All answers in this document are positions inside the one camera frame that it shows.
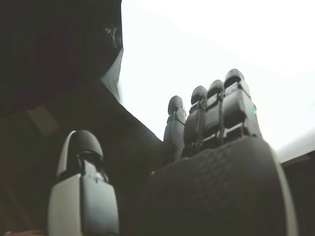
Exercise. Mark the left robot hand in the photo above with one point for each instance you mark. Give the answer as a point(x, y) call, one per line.
point(211, 191)

